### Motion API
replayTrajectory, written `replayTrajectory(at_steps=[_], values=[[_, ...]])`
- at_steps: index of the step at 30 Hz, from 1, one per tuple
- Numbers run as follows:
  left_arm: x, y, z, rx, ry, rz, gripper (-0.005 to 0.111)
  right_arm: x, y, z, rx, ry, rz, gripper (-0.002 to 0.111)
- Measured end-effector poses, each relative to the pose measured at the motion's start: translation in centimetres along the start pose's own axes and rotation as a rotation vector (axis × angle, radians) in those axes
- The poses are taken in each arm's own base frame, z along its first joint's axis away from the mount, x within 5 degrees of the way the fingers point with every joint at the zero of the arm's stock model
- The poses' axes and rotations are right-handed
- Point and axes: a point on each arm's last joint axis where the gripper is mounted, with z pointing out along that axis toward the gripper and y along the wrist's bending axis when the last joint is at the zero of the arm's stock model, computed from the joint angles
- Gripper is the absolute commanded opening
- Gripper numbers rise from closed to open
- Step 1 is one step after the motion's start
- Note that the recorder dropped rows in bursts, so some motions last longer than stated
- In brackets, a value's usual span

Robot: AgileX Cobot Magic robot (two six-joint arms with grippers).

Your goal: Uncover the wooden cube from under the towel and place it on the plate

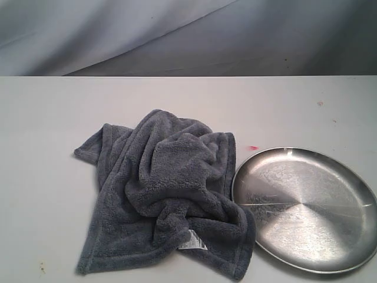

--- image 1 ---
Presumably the grey fleece towel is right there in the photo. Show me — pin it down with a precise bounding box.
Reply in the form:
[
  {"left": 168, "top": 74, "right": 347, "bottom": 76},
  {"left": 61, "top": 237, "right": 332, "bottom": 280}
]
[{"left": 74, "top": 110, "right": 256, "bottom": 281}]

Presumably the white care label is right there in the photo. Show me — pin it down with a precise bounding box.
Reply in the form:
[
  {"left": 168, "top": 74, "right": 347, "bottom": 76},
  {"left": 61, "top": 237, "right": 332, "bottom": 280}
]
[{"left": 177, "top": 229, "right": 208, "bottom": 251}]

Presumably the round stainless steel plate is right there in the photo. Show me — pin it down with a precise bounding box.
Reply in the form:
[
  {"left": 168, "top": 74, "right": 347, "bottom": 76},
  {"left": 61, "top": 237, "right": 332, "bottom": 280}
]
[{"left": 232, "top": 147, "right": 376, "bottom": 274}]

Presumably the grey backdrop cloth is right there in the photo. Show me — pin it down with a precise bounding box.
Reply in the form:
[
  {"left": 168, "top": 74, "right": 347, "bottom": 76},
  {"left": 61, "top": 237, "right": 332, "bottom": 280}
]
[{"left": 1, "top": 1, "right": 376, "bottom": 77}]

